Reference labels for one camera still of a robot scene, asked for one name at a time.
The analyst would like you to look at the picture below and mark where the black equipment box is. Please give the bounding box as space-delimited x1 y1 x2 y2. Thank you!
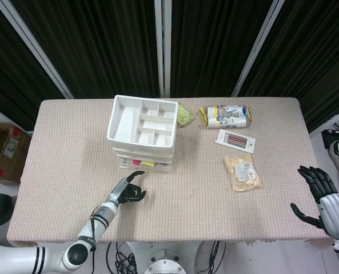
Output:
321 128 339 150

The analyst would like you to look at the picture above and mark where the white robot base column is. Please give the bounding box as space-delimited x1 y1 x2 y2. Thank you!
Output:
125 241 205 274

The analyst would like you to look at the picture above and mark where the white plastic drawer organizer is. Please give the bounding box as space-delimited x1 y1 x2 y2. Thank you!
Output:
106 95 179 175

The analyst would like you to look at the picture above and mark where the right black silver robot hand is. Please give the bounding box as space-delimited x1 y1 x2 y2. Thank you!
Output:
290 165 339 239

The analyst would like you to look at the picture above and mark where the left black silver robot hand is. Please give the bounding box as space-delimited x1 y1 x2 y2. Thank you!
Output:
107 170 146 208

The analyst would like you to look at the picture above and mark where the brown cardboard box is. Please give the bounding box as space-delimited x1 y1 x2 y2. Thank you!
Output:
0 122 33 185

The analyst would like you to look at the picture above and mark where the clear drawer with pink ball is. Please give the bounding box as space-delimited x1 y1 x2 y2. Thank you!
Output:
117 156 173 175

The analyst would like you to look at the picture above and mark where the green snack packet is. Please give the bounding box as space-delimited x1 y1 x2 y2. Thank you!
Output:
177 104 196 128

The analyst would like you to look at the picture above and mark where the beige woven tablecloth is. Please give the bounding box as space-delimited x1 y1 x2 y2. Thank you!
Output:
6 98 334 248

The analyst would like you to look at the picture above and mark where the white metal frame post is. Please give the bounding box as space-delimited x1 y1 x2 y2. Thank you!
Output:
231 0 290 98
154 0 173 98
0 0 73 99

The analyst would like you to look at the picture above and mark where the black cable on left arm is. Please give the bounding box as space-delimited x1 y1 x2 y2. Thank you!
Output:
89 207 98 274

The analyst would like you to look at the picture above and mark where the black curtain backdrop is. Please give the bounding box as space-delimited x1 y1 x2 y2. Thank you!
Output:
0 0 339 135

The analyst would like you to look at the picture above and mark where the black floor cable bundle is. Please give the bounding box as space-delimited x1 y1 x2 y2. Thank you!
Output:
202 241 226 274
105 241 139 274

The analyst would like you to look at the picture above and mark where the clear snack bag with label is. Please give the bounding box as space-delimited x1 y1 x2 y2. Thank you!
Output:
223 154 264 192

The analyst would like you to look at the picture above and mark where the white coloured pencil box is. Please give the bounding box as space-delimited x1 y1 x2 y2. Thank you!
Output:
215 128 257 150

